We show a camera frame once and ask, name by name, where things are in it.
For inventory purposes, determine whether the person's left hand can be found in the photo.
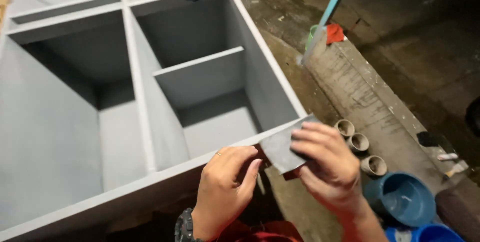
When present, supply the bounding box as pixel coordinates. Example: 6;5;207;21
191;145;264;241

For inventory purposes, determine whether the red cloth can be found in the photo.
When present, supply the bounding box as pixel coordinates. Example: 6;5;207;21
325;23;346;45

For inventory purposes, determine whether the person's red clothing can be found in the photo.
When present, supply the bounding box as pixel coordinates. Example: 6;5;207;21
214;219;305;242

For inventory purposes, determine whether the bright blue plastic bucket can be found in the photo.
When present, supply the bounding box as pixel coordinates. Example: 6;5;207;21
384;223;466;242

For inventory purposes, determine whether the dark blue plastic basin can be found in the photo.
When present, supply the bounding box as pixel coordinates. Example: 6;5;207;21
362;171;437;228

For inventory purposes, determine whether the large grey wooden cabinet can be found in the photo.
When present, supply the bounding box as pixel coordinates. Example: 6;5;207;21
0;0;309;242

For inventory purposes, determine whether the dark round object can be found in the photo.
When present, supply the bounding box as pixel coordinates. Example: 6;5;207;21
465;97;480;138

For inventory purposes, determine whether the green plastic cup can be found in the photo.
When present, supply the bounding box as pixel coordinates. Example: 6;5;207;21
304;24;320;51

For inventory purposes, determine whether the dark brown sack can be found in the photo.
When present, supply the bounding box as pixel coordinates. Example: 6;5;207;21
435;177;480;242

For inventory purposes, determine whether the person's right hand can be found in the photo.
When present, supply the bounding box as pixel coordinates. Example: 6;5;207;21
290;121;363;219

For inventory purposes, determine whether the black wrist watch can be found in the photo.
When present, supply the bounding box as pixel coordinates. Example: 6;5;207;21
174;207;205;242

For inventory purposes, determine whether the scraper with pale handle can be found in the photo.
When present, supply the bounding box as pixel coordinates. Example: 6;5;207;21
442;161;470;181

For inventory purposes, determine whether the concrete ledge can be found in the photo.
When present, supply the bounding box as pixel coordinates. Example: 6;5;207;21
300;36;470;198

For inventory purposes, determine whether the light blue pole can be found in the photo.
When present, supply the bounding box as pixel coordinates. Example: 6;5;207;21
300;0;355;65

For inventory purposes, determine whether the grey sandpaper sheet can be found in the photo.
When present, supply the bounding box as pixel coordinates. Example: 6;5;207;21
259;114;320;181

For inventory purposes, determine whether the black flat object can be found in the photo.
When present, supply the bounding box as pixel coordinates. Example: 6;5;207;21
416;131;440;148

